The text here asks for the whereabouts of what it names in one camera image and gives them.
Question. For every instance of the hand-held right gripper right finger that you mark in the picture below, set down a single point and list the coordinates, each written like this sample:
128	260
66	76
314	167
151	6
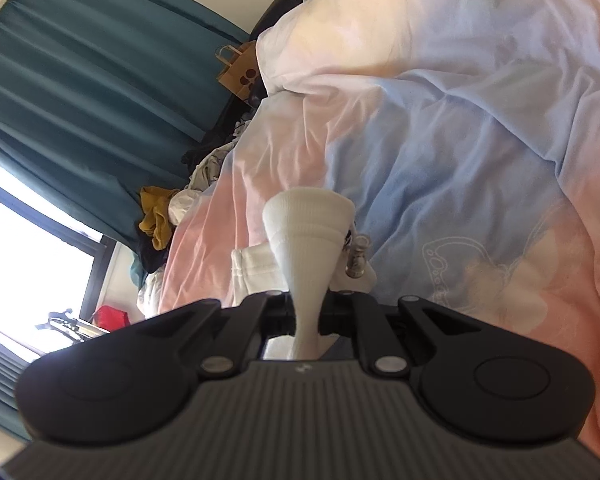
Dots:
341	310

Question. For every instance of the pastel pink blue blanket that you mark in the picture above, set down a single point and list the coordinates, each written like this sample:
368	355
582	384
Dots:
455	125

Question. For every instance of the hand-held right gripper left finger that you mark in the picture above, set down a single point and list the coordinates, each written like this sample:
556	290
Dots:
275	310

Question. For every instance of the white ribbed sock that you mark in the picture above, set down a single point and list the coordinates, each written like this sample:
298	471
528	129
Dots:
300	240

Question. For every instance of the white garment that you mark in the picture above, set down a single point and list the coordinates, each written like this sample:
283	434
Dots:
250	272

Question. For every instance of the dark cloth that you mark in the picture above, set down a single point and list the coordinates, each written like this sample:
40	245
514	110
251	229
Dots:
150	260

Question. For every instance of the black chair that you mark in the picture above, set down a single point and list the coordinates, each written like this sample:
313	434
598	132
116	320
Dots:
277	15

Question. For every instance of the red bag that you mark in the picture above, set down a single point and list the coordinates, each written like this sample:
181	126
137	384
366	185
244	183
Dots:
111	316

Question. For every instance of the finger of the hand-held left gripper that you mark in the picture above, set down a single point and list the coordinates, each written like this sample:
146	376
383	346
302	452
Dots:
356	259

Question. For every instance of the teal curtain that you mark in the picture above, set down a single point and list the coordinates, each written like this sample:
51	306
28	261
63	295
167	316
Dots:
90	100

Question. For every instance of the window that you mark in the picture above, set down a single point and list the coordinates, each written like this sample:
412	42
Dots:
27	260

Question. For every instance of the mustard yellow cloth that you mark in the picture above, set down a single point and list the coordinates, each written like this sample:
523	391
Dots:
156	215

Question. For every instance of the brown paper bag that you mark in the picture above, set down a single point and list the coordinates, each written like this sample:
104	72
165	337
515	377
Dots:
237	72

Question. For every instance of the pile of pale clothes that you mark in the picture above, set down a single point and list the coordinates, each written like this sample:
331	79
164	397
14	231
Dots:
205	175

